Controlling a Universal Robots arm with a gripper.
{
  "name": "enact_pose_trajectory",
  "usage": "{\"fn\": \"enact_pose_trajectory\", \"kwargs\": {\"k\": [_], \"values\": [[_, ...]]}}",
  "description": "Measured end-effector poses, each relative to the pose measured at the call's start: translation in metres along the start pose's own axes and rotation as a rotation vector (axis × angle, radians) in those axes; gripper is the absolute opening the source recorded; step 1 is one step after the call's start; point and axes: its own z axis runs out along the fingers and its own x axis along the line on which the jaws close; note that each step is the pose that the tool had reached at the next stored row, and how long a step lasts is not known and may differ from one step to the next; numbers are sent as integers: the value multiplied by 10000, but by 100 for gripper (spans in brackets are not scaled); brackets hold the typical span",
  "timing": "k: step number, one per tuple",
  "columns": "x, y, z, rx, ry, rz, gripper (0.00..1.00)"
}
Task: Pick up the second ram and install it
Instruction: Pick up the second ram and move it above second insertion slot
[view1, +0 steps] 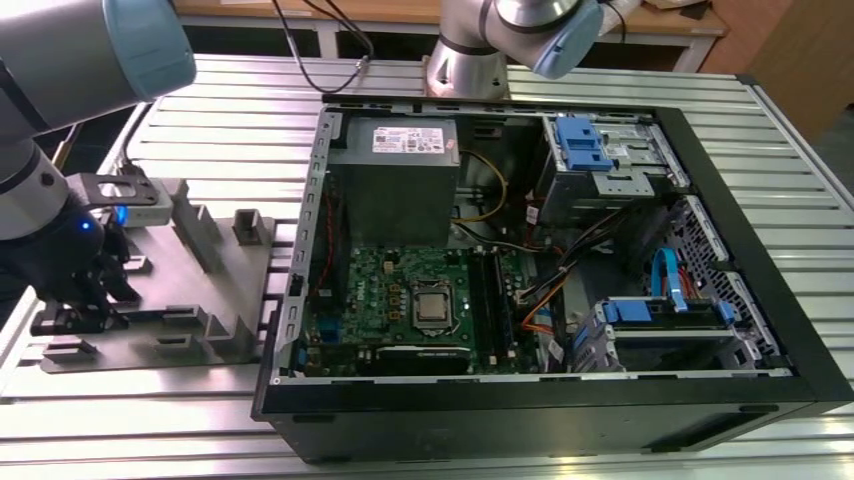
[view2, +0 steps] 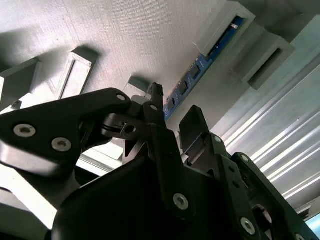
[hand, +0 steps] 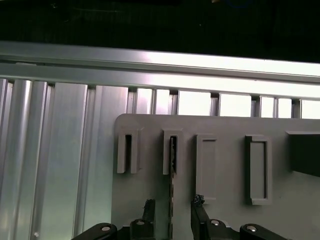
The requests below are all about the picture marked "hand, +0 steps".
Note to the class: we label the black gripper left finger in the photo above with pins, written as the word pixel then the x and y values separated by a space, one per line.
pixel 147 225

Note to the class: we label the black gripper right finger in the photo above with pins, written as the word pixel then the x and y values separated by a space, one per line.
pixel 200 225

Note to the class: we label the green RAM stick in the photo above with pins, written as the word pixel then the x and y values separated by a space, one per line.
pixel 172 200

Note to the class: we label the grey parts rack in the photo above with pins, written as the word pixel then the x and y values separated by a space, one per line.
pixel 225 125

